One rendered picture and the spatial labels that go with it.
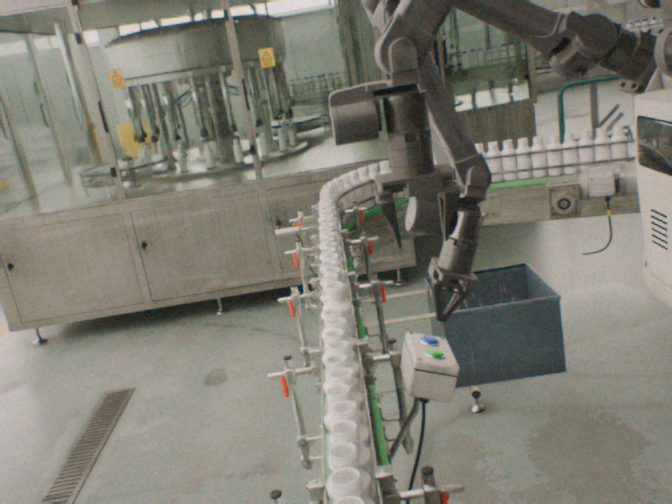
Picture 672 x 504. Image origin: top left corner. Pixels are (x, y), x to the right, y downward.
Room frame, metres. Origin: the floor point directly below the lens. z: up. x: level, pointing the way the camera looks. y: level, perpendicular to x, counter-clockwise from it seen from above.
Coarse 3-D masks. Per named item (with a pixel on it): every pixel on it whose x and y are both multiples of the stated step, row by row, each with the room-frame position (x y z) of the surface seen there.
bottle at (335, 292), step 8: (328, 288) 1.44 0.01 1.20; (336, 288) 1.43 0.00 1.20; (328, 296) 1.44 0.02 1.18; (336, 296) 1.43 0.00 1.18; (344, 296) 1.44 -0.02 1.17; (328, 304) 1.44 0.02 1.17; (336, 304) 1.43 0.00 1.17; (344, 304) 1.43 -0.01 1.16; (344, 312) 1.42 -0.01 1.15; (352, 320) 1.44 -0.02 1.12; (352, 328) 1.43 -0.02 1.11; (352, 336) 1.43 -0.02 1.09
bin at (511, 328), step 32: (480, 288) 2.13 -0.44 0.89; (512, 288) 2.12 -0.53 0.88; (544, 288) 1.94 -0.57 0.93; (448, 320) 1.82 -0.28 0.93; (480, 320) 1.82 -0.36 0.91; (512, 320) 1.82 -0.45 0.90; (544, 320) 1.82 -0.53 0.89; (480, 352) 1.82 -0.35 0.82; (512, 352) 1.82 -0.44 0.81; (544, 352) 1.82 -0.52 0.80
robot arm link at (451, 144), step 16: (384, 0) 1.35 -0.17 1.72; (400, 0) 1.35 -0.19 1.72; (368, 16) 1.43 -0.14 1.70; (384, 16) 1.35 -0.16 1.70; (432, 64) 1.32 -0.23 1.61; (432, 80) 1.31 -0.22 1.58; (432, 96) 1.29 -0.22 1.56; (448, 96) 1.30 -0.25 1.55; (432, 112) 1.28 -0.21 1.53; (448, 112) 1.29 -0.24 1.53; (432, 128) 1.28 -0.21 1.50; (448, 128) 1.27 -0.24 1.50; (464, 128) 1.28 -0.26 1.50; (432, 144) 1.29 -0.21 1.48; (448, 144) 1.25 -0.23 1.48; (464, 144) 1.25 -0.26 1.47; (448, 160) 1.25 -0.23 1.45; (464, 160) 1.24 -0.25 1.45; (480, 160) 1.24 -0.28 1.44; (464, 176) 1.23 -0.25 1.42
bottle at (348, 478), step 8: (336, 472) 0.82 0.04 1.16; (344, 472) 0.82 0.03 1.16; (352, 472) 0.82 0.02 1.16; (336, 480) 0.81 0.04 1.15; (344, 480) 0.82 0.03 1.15; (352, 480) 0.82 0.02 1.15; (360, 480) 0.80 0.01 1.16; (336, 488) 0.79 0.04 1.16; (344, 488) 0.79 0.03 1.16; (352, 488) 0.79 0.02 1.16; (360, 488) 0.80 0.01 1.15; (336, 496) 0.79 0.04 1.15; (344, 496) 0.79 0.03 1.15; (360, 496) 0.79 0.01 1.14
